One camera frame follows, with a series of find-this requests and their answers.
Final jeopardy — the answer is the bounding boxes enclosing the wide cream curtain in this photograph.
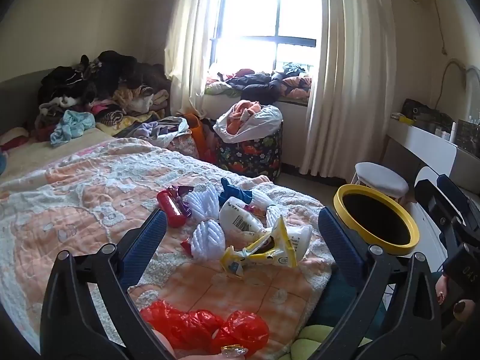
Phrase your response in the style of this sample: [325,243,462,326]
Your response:
[300,0,404,177]

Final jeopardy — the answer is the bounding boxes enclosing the white drawer cabinet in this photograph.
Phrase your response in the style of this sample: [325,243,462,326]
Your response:
[407,165,480,274]

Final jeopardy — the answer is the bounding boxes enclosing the pile of mixed clothes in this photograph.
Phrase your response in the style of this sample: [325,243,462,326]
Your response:
[24,50,173,147]

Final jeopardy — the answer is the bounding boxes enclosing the person's right hand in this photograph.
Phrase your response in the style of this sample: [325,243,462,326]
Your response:
[434,275,475,321]

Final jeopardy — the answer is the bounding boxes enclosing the green cushion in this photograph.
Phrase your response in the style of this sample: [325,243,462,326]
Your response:
[283,324,376,360]

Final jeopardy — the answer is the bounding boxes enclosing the clear drawer organizer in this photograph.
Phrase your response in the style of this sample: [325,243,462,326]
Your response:
[452,118,480,151]

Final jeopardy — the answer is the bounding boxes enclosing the yellow snack wrapper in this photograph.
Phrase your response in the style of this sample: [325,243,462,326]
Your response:
[220,215,299,279]

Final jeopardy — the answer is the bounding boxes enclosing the red plastic bag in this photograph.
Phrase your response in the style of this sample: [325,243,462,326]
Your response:
[140,301,270,357]

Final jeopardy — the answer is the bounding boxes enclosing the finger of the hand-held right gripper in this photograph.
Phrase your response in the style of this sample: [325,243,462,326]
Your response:
[437,174,480,220]
[414,180,464,220]

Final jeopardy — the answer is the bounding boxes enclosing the red plastic tube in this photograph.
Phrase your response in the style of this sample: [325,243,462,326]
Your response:
[157,190,187,227]

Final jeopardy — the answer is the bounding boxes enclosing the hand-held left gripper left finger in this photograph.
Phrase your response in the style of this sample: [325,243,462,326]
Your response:
[39,208,177,360]

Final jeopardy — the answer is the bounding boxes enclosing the light blue garment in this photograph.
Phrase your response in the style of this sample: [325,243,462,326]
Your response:
[50,110,96,147]

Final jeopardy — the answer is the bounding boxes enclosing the teal trousers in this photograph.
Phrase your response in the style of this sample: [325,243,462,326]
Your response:
[305,266,391,346]

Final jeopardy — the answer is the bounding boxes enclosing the white vanity desk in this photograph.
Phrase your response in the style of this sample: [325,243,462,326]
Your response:
[386,116,480,196]

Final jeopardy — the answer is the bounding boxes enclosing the dinosaur print laundry basket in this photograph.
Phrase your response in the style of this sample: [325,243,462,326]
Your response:
[214,120,284,182]

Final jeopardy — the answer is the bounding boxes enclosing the thin wall cable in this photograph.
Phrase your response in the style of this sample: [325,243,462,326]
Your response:
[433,0,449,57]

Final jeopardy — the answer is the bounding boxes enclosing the purple foil wrapper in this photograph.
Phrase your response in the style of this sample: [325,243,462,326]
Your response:
[167,185,196,219]

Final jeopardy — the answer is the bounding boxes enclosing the yellow rimmed black bin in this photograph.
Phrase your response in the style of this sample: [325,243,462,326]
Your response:
[333,184,421,256]

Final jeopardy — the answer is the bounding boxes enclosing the grey bed headboard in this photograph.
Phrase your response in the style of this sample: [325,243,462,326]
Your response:
[0,68,49,136]

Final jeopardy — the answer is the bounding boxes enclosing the white plastic packet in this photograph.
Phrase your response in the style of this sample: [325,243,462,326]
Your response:
[218,197,314,251]

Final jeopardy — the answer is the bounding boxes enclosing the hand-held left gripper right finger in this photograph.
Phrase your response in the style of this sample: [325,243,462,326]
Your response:
[307,206,443,360]

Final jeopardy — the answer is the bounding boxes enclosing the red pink pillow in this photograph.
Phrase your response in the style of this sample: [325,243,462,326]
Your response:
[0,127,31,152]

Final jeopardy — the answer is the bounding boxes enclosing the white bag with orange clothes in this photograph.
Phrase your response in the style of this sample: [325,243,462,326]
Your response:
[213,99,283,144]

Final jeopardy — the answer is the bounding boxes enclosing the orange white fleece blanket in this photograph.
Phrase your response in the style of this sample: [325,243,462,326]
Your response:
[0,137,338,360]

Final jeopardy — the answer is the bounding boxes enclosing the curved frame vanity mirror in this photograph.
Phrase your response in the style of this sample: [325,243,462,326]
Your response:
[435,58,480,128]

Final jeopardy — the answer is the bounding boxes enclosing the narrow cream curtain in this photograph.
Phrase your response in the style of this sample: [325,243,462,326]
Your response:
[164,0,226,119]

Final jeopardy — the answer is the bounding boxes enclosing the clothes heap on windowsill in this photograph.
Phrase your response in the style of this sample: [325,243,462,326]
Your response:
[204,62,314,100]

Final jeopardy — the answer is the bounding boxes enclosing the blue rubber glove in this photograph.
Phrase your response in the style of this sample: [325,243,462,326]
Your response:
[219,177,256,207]

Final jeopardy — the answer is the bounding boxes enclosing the black toiletry bag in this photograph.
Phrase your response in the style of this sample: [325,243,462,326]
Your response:
[401,98,452,128]

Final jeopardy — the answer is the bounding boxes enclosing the white round stool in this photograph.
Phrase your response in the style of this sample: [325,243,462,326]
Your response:
[350,162,410,207]

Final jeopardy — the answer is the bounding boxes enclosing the dark framed window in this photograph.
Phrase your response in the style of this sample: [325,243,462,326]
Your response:
[210,0,323,76]

